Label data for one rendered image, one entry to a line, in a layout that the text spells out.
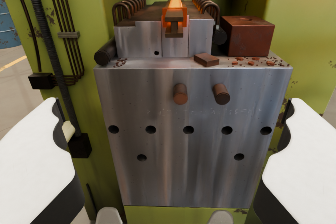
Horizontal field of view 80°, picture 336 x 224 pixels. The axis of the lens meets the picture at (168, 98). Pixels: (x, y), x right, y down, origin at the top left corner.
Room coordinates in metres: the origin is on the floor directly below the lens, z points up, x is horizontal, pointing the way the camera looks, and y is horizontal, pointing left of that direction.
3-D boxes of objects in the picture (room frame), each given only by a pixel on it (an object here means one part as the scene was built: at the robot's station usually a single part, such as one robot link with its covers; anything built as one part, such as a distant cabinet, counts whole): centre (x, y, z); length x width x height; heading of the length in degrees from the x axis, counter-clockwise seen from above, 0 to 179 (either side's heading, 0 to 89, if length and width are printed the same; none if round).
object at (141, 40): (0.63, 0.00, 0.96); 0.42 x 0.20 x 0.09; 177
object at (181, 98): (0.34, -0.02, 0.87); 0.04 x 0.03 x 0.03; 177
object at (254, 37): (0.47, -0.17, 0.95); 0.12 x 0.09 x 0.07; 177
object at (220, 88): (0.33, -0.10, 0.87); 0.04 x 0.03 x 0.03; 177
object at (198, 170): (0.64, -0.06, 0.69); 0.56 x 0.38 x 0.45; 177
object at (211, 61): (0.38, -0.08, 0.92); 0.04 x 0.03 x 0.01; 25
